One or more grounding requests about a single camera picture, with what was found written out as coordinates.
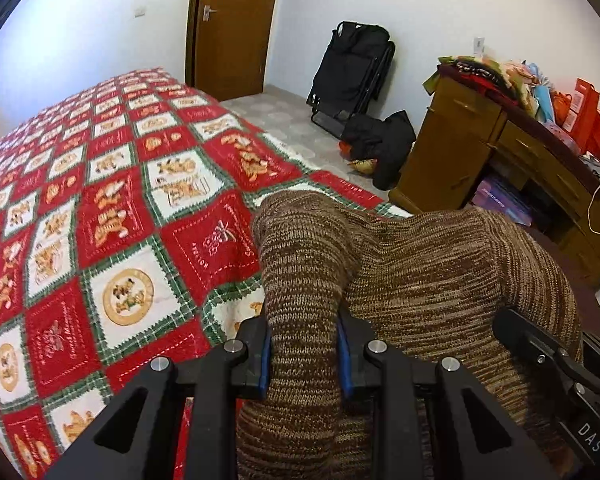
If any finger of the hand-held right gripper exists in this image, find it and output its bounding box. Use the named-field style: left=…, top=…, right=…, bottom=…
left=492, top=307, right=582, bottom=387

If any brown wooden door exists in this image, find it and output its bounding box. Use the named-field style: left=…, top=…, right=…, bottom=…
left=186, top=0, right=284, bottom=102

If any pile of colourful cloths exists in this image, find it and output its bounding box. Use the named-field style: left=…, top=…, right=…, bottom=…
left=424, top=52, right=542, bottom=117

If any red printed patchwork blanket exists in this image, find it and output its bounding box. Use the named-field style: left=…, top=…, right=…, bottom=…
left=0, top=65, right=388, bottom=480

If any brown knitted sweater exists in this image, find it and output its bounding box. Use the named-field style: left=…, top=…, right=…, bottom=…
left=235, top=191, right=597, bottom=480

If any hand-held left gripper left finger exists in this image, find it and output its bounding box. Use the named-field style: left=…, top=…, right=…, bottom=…
left=45, top=317, right=273, bottom=480

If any black folding chair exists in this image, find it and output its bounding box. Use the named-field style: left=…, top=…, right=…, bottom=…
left=307, top=21, right=397, bottom=137

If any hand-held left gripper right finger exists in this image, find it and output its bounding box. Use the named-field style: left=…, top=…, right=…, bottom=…
left=336, top=309, right=557, bottom=480

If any black bag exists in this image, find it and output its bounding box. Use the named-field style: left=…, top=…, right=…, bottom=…
left=340, top=110, right=417, bottom=191

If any light blue paper bag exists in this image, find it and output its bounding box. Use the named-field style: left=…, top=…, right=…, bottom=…
left=527, top=82, right=557, bottom=124

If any wooden desk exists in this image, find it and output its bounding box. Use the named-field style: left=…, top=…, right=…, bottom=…
left=387, top=65, right=600, bottom=289

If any small golden object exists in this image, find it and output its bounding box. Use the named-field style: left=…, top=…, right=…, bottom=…
left=339, top=140, right=382, bottom=177

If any purple box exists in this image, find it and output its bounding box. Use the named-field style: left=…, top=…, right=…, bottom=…
left=472, top=175, right=537, bottom=229

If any orange paper bag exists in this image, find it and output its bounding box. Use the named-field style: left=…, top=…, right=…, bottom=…
left=561, top=78, right=600, bottom=147

